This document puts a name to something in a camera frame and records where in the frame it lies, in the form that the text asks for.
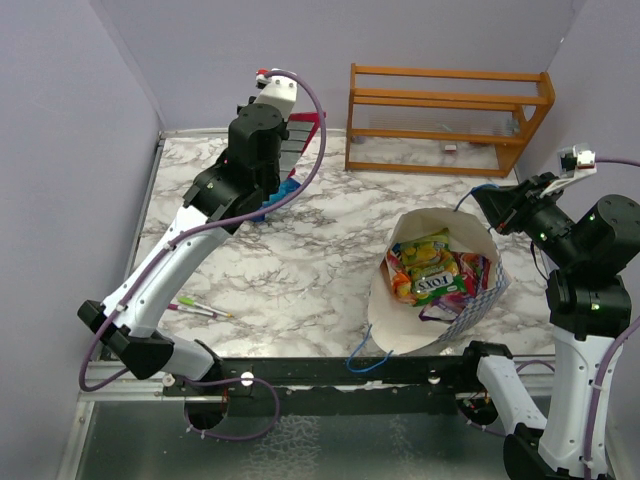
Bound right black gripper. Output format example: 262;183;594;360
472;169;586;264

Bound blue checkered paper bag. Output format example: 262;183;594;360
365;208;510;361

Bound blue snack bag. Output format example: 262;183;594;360
260;177;301;210

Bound red snack bag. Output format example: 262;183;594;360
278;112;320;182

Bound purple snack bag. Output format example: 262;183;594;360
418;252;491;323

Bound orange candy bag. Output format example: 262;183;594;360
385;250;416;306

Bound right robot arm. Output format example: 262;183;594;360
459;173;639;479

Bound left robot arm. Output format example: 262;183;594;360
78;103;288;395

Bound green Fox's candy bag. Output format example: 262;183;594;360
392;228;463;306

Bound wooden rack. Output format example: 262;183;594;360
345;64;556;178

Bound pens on table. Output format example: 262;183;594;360
167;297;233;318

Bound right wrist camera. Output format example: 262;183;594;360
540;143;597;198

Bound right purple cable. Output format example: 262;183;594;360
464;158;640;476

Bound purple cable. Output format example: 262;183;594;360
78;69;327;392
464;158;640;476

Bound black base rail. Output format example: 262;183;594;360
162;342;514;419

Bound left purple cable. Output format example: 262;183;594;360
78;69;327;392

